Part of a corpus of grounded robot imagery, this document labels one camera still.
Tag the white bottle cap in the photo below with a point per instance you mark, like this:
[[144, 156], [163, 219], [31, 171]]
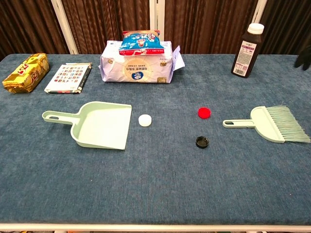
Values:
[[145, 120]]

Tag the black bottle cap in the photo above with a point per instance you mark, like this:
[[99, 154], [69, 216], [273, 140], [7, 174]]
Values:
[[202, 142]]

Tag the white table frame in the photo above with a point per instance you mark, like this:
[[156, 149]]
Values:
[[155, 227]]

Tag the mint green dustpan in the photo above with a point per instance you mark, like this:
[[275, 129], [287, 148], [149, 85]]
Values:
[[104, 126]]

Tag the white tissue pack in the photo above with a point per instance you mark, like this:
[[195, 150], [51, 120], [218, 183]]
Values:
[[136, 70]]

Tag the white frame post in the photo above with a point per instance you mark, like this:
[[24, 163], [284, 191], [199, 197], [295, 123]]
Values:
[[64, 26], [258, 12], [157, 14]]

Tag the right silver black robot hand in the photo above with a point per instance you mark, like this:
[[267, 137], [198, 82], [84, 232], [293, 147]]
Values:
[[304, 58]]

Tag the red bottle cap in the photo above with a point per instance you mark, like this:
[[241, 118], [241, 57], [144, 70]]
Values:
[[204, 113]]

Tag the mint green hand broom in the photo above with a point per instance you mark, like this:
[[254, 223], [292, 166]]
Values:
[[264, 123]]

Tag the blue snack bag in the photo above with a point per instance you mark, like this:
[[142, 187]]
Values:
[[141, 43]]

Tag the brown curtain panel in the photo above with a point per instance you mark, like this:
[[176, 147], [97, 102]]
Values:
[[24, 24], [206, 24], [286, 24], [109, 19]]

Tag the blue table cloth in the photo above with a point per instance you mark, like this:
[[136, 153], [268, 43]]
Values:
[[155, 182]]

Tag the white patterned packet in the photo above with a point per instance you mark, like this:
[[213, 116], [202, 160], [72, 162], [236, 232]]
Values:
[[69, 77]]

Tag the dark brown bottle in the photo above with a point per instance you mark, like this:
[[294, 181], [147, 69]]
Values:
[[246, 53]]

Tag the gold snack package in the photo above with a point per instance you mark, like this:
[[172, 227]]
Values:
[[24, 72]]

